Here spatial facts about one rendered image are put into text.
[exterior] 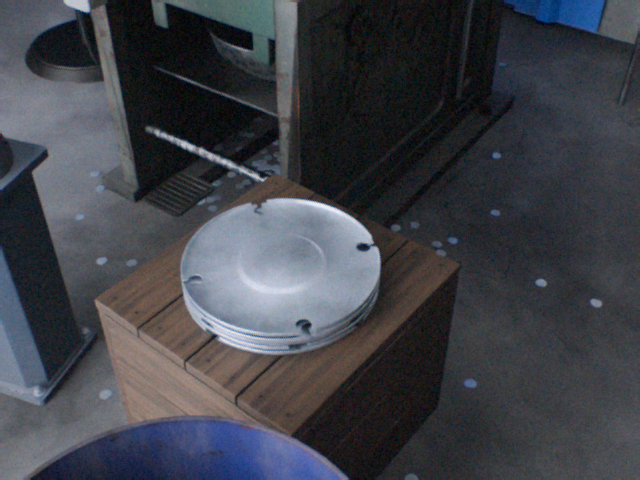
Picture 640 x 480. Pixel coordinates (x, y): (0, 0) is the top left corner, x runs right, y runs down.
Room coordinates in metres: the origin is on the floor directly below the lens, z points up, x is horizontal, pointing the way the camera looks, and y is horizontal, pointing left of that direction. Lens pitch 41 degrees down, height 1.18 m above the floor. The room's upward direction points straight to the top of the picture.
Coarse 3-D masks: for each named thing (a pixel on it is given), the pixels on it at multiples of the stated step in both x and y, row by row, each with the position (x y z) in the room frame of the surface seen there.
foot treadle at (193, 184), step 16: (256, 144) 1.52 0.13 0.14; (240, 160) 1.46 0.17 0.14; (176, 176) 1.38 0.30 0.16; (192, 176) 1.37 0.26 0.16; (208, 176) 1.39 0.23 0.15; (160, 192) 1.32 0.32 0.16; (176, 192) 1.32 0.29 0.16; (192, 192) 1.32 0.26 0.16; (208, 192) 1.32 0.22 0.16; (160, 208) 1.27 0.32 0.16; (176, 208) 1.27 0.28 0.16
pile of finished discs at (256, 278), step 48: (192, 240) 0.91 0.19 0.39; (240, 240) 0.91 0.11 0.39; (288, 240) 0.90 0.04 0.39; (336, 240) 0.91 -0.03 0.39; (192, 288) 0.81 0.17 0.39; (240, 288) 0.81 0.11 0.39; (288, 288) 0.80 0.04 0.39; (336, 288) 0.80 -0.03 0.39; (240, 336) 0.72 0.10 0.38; (288, 336) 0.72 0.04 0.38; (336, 336) 0.74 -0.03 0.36
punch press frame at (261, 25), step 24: (168, 0) 1.48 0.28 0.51; (192, 0) 1.45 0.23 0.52; (216, 0) 1.41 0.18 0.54; (240, 0) 1.37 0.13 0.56; (264, 0) 1.34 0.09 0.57; (168, 24) 1.50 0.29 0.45; (240, 24) 1.38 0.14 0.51; (264, 24) 1.34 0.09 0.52; (264, 48) 1.35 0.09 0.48; (192, 144) 1.47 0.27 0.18; (240, 168) 1.38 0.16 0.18
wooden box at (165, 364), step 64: (256, 192) 1.07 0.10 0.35; (384, 256) 0.91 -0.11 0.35; (128, 320) 0.78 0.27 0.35; (192, 320) 0.78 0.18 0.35; (384, 320) 0.78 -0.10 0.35; (448, 320) 0.88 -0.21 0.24; (128, 384) 0.80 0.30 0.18; (192, 384) 0.70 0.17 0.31; (256, 384) 0.66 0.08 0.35; (320, 384) 0.66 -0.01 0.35; (384, 384) 0.74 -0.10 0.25; (320, 448) 0.63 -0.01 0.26; (384, 448) 0.75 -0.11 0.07
